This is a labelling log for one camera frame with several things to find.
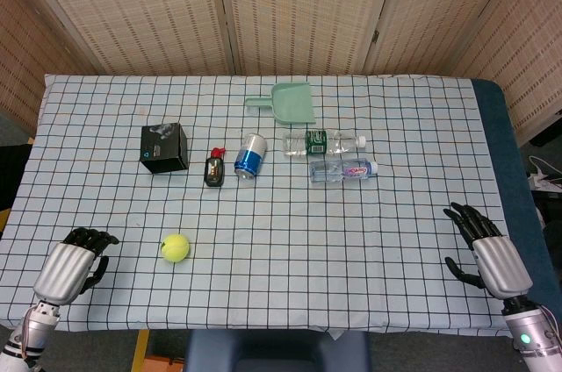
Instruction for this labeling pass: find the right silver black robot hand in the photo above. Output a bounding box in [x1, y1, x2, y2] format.
[443, 202, 534, 300]

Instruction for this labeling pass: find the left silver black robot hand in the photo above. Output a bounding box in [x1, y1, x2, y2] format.
[32, 227, 120, 306]

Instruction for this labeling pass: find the yellow tennis ball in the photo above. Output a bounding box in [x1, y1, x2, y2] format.
[161, 232, 191, 263]

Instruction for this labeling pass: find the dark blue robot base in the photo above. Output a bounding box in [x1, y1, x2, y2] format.
[184, 327, 372, 372]

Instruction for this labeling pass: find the orange box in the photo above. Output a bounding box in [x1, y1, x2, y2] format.
[142, 354, 187, 372]

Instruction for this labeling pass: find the black cardboard box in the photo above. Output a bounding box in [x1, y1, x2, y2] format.
[140, 122, 191, 175]

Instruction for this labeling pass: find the dark blue padded table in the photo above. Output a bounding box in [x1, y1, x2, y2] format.
[470, 78, 562, 303]

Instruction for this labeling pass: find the small black bottle red cap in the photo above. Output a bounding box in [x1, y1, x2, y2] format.
[204, 147, 228, 189]

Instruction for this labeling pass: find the clear bottle pink label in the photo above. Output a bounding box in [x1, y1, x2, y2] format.
[309, 158, 379, 184]

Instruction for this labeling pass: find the blue silver drink can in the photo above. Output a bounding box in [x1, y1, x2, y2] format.
[234, 132, 269, 182]

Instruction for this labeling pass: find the clear bottle green label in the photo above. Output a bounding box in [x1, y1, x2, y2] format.
[283, 129, 368, 158]

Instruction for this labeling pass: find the light blue checked tablecloth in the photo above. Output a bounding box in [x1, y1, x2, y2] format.
[0, 73, 513, 338]

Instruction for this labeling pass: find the mint green plastic dustpan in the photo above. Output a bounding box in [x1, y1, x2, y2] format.
[244, 81, 317, 125]

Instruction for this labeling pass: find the woven bamboo folding screen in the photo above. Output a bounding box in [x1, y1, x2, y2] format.
[0, 0, 562, 145]

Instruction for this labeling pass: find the white cable bundle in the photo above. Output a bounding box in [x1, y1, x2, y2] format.
[528, 154, 562, 192]

